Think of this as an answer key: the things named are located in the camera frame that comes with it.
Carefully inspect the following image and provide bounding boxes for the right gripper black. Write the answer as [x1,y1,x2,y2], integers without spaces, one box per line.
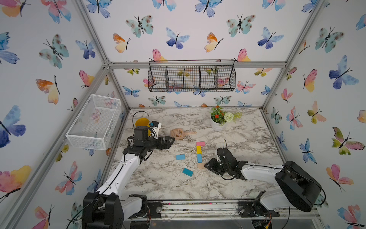
[201,157,230,175]

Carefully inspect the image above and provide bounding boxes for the tan building block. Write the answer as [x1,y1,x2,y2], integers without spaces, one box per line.
[197,163,205,169]

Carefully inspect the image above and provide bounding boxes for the light blue building block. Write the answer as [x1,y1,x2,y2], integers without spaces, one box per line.
[176,154,185,160]

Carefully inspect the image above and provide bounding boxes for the yellow building block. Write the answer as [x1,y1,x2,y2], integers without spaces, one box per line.
[196,146,202,154]

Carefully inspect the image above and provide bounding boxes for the teal building block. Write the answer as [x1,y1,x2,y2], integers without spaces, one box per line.
[183,168,193,177]

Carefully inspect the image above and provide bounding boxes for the pink building block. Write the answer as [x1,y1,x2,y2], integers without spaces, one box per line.
[196,141,205,147]

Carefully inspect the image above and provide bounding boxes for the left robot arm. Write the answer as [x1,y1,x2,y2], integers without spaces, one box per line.
[82,121,175,229]

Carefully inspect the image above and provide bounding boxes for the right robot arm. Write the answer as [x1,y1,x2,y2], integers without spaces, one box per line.
[205,148,324,218]

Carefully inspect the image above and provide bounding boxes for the beige plastic slotted scoop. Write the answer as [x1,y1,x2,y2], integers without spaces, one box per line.
[170,128,197,140]

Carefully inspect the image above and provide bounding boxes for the white pot artificial flowers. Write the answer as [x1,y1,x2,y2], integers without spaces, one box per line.
[210,106,242,131]

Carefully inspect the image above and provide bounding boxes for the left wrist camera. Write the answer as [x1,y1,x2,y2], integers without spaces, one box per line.
[150,121,162,139]

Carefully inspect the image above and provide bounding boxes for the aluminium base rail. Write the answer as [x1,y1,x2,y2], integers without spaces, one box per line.
[125,199,320,220]

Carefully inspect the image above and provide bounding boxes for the black wire wall basket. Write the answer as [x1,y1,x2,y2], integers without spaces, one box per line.
[144,60,236,93]

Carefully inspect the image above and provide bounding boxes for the white mesh wall basket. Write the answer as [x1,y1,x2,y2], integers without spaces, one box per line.
[66,94,121,150]

